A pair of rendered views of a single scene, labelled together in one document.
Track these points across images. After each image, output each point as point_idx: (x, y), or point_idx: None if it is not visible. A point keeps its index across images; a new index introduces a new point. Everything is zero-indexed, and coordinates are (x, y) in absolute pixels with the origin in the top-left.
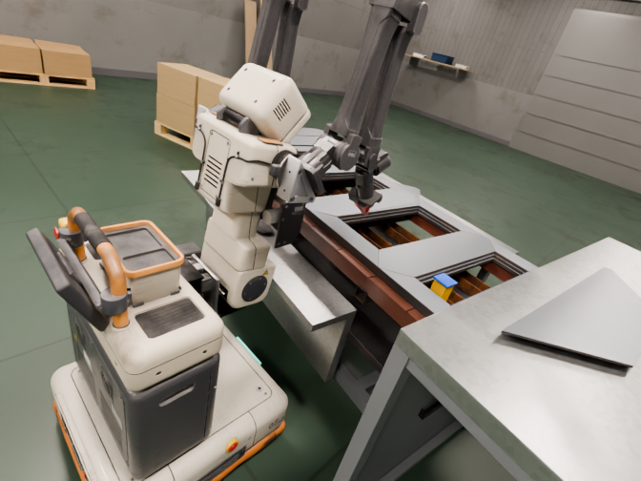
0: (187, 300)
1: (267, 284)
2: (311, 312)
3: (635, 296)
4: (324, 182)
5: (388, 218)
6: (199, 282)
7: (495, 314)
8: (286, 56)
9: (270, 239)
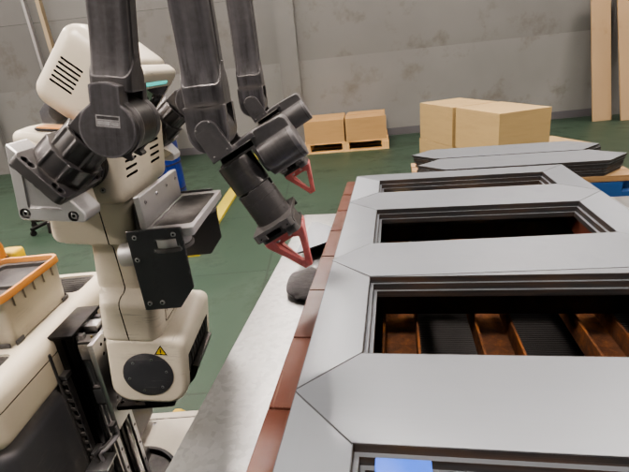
0: (3, 359)
1: (175, 375)
2: (195, 448)
3: None
4: (490, 226)
5: (537, 295)
6: (70, 344)
7: None
8: (234, 10)
9: (300, 309)
